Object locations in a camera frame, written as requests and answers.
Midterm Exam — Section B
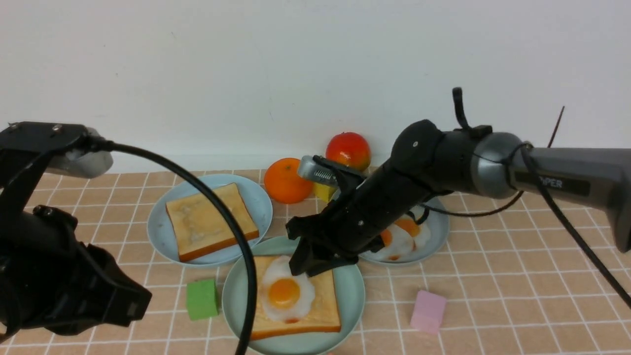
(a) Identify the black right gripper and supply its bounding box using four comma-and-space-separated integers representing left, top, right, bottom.
286, 160, 424, 277

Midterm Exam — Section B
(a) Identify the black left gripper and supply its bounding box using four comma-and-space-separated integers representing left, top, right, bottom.
0, 205, 152, 338

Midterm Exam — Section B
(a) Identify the fried egg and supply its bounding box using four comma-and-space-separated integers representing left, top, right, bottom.
394, 205, 432, 249
366, 224, 416, 261
261, 255, 316, 323

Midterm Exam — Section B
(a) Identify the toast slice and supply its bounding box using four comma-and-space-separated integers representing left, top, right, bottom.
251, 255, 341, 340
165, 182, 261, 262

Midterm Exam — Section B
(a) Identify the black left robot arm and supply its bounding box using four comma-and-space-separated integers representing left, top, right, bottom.
0, 122, 152, 341

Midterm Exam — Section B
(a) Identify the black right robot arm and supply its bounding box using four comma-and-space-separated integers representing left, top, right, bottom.
286, 120, 631, 276

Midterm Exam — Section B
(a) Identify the green plate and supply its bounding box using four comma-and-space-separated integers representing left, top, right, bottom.
222, 259, 366, 355

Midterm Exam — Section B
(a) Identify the yellow cube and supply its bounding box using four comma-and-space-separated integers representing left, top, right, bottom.
313, 183, 338, 203

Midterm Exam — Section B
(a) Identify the light blue plate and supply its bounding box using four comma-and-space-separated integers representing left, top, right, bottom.
146, 174, 273, 268

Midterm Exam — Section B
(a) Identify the orange fruit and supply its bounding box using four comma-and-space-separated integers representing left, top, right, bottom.
263, 157, 313, 204

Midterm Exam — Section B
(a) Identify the green cube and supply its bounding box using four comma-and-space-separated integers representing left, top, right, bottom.
186, 279, 219, 321

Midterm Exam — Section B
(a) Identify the red apple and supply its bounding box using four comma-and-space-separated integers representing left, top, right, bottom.
325, 131, 372, 171

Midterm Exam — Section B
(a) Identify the pink cube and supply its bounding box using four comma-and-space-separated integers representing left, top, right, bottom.
410, 290, 448, 335

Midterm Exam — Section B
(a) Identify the grey-blue plate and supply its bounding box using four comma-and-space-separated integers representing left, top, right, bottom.
360, 211, 450, 267

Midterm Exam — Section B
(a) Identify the checkered orange tablecloth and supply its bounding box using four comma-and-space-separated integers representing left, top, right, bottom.
1, 172, 630, 355

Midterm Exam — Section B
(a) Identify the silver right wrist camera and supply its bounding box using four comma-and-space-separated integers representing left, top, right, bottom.
297, 155, 339, 187

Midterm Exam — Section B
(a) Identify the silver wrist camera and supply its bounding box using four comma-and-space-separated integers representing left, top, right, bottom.
45, 148, 113, 179
297, 155, 339, 187

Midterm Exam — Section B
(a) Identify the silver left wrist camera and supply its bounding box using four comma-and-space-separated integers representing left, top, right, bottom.
45, 148, 113, 179

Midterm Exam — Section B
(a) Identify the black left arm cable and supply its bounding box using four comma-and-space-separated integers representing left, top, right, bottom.
89, 141, 258, 355

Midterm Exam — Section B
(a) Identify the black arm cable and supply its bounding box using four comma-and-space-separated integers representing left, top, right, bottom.
414, 106, 631, 309
89, 141, 258, 355

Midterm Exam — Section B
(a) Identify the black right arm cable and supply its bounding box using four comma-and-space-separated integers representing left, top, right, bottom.
414, 106, 631, 309

